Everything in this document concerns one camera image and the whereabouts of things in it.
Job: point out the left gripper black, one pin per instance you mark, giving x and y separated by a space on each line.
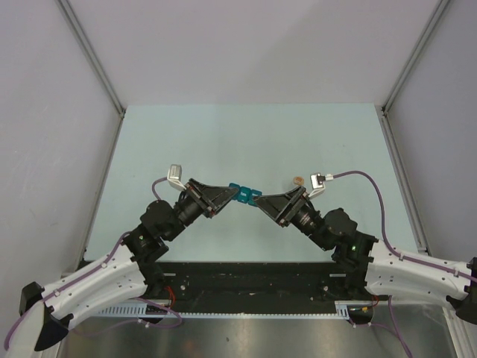
218 196

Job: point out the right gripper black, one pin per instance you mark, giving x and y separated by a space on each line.
290 203

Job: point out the teal weekly pill organizer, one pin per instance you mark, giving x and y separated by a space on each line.
245 195

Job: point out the gold bottle lid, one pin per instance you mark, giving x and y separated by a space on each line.
298 180

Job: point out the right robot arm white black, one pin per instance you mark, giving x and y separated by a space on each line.
373 265

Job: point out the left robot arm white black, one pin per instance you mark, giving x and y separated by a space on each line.
48 313

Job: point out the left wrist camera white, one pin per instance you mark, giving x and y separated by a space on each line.
174 177

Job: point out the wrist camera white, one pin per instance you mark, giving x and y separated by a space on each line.
174 177
318 184

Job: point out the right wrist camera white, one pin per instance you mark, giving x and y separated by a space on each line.
318 184

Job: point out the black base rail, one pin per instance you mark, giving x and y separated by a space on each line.
255 288

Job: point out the right aluminium frame post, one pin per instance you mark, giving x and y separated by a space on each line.
422 42

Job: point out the aluminium frame post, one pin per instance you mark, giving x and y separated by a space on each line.
72 20
422 42

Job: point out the left aluminium frame post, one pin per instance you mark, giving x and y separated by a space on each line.
72 20

